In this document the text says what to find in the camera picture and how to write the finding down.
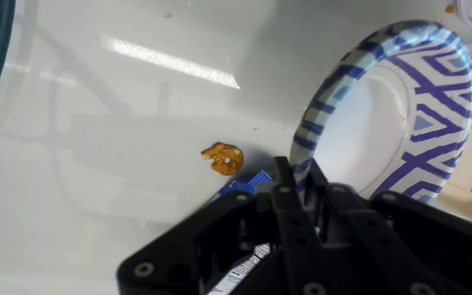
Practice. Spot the orange chips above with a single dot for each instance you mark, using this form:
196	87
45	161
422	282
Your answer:
224	158

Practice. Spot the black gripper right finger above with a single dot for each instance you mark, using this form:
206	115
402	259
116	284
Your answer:
422	251

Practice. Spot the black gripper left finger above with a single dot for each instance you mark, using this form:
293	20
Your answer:
214	246

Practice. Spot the blue patterned paper bowl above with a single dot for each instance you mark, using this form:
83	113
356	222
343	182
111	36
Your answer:
368	125

